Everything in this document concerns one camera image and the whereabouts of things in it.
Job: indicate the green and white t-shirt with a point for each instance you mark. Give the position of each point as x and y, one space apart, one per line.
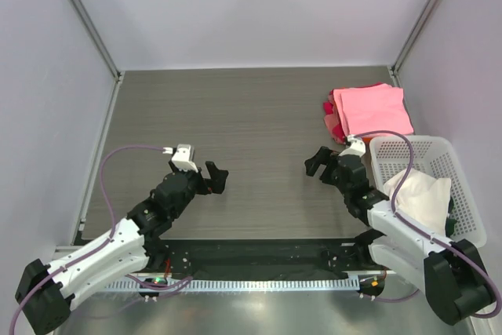
427 199

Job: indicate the slotted white cable duct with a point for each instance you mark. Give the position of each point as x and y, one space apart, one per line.
206 286

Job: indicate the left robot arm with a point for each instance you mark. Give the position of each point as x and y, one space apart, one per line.
47 294

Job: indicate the aluminium frame post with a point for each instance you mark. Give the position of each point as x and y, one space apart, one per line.
424 17
95 37

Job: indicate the right aluminium frame post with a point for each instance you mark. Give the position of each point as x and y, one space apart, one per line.
424 17

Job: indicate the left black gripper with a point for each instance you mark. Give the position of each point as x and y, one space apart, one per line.
215 184

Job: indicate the left aluminium frame post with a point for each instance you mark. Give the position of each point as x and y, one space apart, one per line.
95 37

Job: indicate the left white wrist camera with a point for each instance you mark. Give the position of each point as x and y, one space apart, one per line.
181 158

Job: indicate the white plastic laundry basket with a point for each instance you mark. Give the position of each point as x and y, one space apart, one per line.
435 157

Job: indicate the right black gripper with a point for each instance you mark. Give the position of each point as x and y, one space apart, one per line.
324 156

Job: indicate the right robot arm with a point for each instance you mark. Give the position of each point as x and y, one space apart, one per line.
450 274

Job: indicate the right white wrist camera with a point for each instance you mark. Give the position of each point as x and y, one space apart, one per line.
355 146

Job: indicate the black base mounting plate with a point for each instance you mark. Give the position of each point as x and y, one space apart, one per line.
260 259

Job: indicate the folded pink t-shirt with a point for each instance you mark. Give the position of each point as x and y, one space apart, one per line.
395 118

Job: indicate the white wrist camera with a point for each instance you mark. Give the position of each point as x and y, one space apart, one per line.
355 146
181 158

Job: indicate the folded red t-shirt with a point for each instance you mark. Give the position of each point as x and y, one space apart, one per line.
331 115

